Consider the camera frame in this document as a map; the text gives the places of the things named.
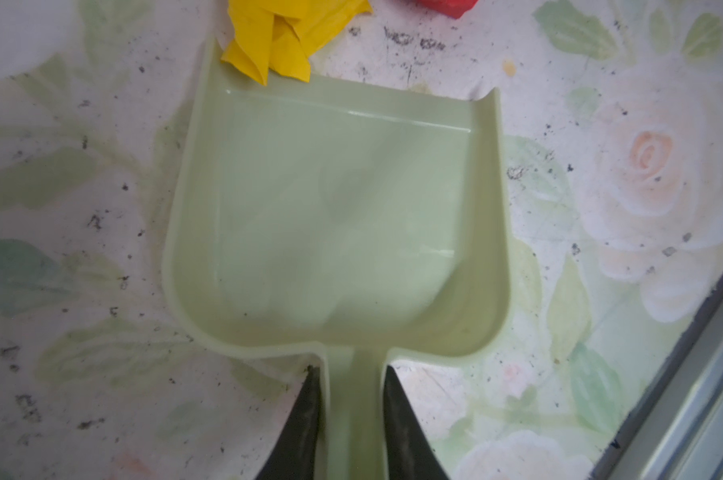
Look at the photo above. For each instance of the red paper scrap front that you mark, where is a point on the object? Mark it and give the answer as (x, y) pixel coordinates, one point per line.
(451, 8)

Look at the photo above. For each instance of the aluminium front rail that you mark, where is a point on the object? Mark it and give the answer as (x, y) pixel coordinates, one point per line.
(676, 430)

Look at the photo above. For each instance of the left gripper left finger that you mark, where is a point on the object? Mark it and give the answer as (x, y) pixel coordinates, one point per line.
(293, 456)

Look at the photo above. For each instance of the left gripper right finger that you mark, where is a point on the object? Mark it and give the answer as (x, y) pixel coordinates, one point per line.
(409, 455)

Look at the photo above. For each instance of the green plastic dustpan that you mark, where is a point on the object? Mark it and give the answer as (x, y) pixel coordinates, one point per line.
(357, 223)

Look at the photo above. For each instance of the yellow paper scrap centre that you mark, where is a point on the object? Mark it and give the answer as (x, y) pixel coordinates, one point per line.
(280, 35)

